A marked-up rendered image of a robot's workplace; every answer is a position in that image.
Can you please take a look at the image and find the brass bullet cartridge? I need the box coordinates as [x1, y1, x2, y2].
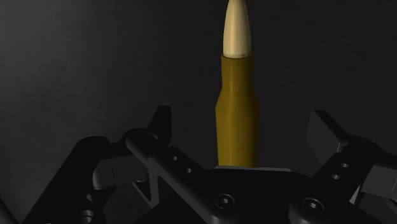
[214, 0, 260, 168]

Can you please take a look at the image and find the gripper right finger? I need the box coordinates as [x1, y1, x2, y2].
[288, 109, 397, 224]

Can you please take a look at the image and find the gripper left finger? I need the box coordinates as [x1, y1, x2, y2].
[22, 105, 237, 224]

